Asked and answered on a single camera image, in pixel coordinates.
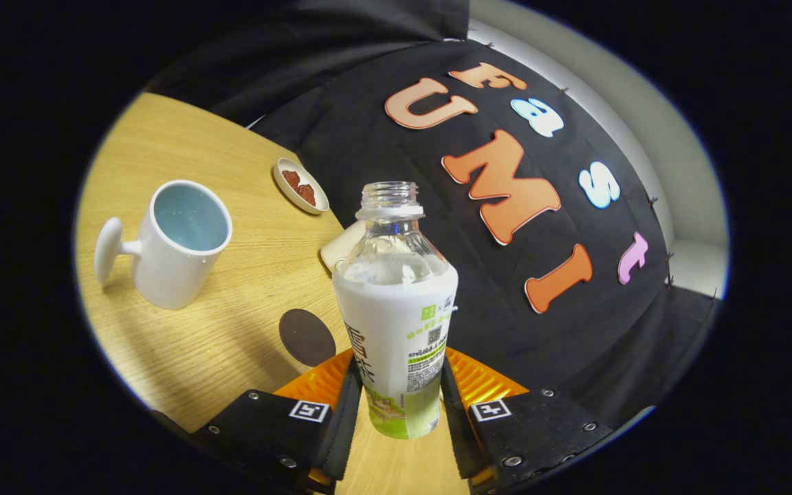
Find small white plate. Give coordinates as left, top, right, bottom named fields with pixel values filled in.
left=273, top=158, right=330, bottom=215

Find wooden table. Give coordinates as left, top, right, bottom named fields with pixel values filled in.
left=74, top=93, right=469, bottom=495

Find dark brown round coaster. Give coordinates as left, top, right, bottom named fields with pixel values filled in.
left=279, top=309, right=337, bottom=368

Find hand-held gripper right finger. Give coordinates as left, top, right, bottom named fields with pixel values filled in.
left=439, top=347, right=615, bottom=492

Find white cup with blue inside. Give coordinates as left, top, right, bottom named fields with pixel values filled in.
left=93, top=179, right=234, bottom=310

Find red dried snacks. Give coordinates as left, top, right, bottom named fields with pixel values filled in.
left=282, top=170, right=317, bottom=207

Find clear bottle with white label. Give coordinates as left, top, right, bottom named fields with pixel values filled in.
left=331, top=181, right=459, bottom=440

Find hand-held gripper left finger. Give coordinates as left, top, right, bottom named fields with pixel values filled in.
left=193, top=347, right=364, bottom=494

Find cream toaster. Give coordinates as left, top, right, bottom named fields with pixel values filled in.
left=320, top=220, right=367, bottom=272

